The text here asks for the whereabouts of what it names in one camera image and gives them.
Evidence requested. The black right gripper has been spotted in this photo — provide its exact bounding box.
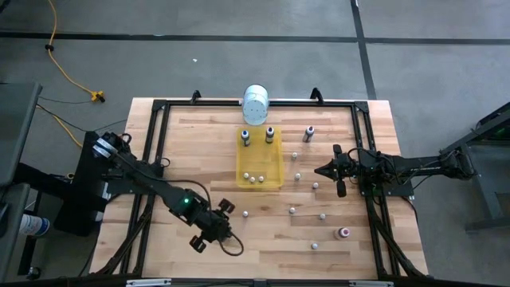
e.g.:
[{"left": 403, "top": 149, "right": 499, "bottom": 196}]
[{"left": 314, "top": 143, "right": 362, "bottom": 199}]

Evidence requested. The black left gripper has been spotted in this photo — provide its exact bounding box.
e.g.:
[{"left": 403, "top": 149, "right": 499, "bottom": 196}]
[{"left": 189, "top": 198, "right": 236, "bottom": 254}]

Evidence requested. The yellow translucent plastic tray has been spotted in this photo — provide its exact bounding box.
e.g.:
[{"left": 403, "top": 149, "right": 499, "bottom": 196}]
[{"left": 236, "top": 126, "right": 285, "bottom": 191}]

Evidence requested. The white perforated metal can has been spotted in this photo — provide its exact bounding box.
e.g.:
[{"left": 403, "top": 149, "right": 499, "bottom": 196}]
[{"left": 240, "top": 83, "right": 270, "bottom": 127}]

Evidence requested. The black equipment box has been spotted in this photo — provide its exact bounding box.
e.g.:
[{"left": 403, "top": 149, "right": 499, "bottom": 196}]
[{"left": 53, "top": 130, "right": 113, "bottom": 238}]

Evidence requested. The white wipes canister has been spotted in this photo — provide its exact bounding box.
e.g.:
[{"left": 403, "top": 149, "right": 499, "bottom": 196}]
[{"left": 18, "top": 213, "right": 52, "bottom": 238}]

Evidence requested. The grey metal cabinet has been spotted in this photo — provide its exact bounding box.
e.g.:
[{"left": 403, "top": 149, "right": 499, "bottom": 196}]
[{"left": 0, "top": 81, "right": 44, "bottom": 282}]

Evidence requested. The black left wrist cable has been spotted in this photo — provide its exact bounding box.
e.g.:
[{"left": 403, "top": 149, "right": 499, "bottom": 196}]
[{"left": 218, "top": 230, "right": 245, "bottom": 257}]

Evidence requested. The silver metal bracket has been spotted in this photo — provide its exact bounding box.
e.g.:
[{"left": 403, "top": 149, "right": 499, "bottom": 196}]
[
  {"left": 349, "top": 280, "right": 394, "bottom": 287},
  {"left": 126, "top": 278, "right": 172, "bottom": 287}
]

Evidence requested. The grey metal table frame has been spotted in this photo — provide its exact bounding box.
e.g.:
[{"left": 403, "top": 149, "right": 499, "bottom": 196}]
[{"left": 439, "top": 101, "right": 510, "bottom": 234}]

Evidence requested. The yellow extension cord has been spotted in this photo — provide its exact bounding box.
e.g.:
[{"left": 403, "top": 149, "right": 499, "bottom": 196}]
[
  {"left": 36, "top": 104, "right": 84, "bottom": 149},
  {"left": 45, "top": 0, "right": 107, "bottom": 104}
]

